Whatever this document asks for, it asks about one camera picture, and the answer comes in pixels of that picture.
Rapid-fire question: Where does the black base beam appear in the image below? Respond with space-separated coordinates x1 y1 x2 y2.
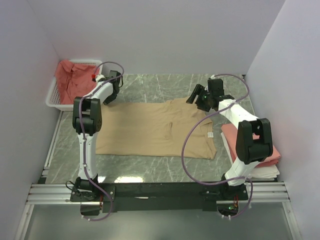
70 181 249 216

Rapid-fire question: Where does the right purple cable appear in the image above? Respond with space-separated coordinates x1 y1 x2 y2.
181 72 254 219

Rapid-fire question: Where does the white plastic basket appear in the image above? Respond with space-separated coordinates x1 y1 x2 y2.
45 59 103 111

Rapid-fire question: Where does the folded pink t shirt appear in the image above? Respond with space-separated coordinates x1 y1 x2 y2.
221 123 281 168

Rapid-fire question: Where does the folded white t shirt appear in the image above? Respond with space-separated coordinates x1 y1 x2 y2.
220 133 280 181

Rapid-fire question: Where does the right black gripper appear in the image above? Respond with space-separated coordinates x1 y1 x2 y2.
186 84 213 113

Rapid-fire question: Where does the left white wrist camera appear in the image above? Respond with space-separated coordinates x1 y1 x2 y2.
91 74 105 83

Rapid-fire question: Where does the aluminium rail frame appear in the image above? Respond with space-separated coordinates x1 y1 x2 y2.
25 182 291 205

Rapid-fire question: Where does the beige t shirt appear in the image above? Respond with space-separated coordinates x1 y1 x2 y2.
96 98 217 160

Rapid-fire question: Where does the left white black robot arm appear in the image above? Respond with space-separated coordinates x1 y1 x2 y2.
72 70 123 201

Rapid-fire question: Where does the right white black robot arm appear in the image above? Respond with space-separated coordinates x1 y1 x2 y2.
181 78 273 200

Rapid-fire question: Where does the crumpled pink t shirt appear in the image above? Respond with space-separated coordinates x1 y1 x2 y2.
54 59 96 105

